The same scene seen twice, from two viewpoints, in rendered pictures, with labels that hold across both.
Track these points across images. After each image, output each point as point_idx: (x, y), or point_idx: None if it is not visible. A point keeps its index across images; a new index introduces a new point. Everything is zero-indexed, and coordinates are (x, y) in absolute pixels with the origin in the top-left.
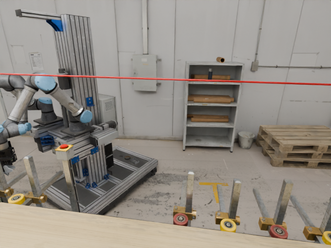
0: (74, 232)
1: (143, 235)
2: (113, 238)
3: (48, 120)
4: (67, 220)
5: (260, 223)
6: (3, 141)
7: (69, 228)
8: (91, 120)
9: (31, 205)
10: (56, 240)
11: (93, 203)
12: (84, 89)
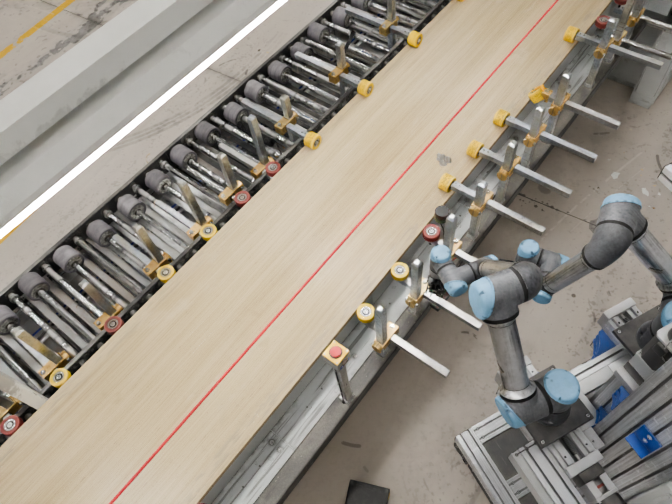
0: (261, 377)
1: (209, 452)
2: (226, 417)
3: (637, 337)
4: (286, 371)
5: None
6: (432, 269)
7: (272, 373)
8: (624, 451)
9: (574, 352)
10: (262, 359)
11: (485, 460)
12: (655, 415)
